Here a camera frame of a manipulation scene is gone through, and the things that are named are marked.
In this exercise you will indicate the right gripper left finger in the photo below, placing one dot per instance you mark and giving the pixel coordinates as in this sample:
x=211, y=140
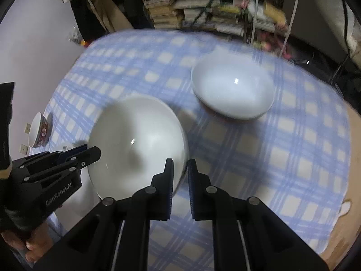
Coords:
x=115, y=234

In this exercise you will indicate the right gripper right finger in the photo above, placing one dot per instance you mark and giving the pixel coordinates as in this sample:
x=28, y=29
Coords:
x=247, y=235

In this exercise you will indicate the small red patterned bowl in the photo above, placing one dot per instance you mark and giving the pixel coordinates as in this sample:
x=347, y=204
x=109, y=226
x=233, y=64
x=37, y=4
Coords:
x=40, y=130

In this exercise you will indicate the plain white bowl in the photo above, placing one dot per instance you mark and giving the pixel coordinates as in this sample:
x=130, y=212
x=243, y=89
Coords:
x=136, y=136

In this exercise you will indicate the large red patterned bowl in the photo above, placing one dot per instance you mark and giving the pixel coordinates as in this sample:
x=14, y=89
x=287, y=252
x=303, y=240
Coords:
x=233, y=85

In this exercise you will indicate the large cherry plate front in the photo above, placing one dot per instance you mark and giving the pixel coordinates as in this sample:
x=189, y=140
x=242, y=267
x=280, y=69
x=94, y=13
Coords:
x=79, y=204

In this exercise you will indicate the person's left hand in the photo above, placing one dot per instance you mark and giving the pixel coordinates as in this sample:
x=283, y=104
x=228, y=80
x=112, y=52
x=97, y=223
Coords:
x=35, y=247

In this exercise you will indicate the brown floral blanket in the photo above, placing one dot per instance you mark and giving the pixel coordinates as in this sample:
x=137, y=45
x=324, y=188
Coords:
x=347, y=227

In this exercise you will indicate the plastic bag of items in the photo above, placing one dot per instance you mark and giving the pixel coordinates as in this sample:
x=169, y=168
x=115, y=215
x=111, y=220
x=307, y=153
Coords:
x=76, y=37

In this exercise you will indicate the stack of books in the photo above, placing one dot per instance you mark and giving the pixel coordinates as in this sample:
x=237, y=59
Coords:
x=163, y=14

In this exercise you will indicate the wooden bookshelf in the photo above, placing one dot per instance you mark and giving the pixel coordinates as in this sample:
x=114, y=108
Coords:
x=226, y=17

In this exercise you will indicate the white utility cart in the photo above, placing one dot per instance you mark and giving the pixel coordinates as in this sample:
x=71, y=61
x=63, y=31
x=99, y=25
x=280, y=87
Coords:
x=270, y=27

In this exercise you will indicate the cream padded chair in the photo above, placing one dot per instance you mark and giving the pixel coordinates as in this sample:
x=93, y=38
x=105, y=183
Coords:
x=333, y=13

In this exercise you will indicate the lower wall socket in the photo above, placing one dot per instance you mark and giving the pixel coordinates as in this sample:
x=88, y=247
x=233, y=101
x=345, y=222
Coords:
x=23, y=149

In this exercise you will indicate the wall socket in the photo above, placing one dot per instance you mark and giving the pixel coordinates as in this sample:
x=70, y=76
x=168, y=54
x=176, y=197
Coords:
x=23, y=149
x=27, y=128

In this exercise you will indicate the upper wall socket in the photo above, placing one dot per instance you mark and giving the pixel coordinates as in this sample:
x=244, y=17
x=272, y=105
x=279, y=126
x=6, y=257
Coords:
x=27, y=128

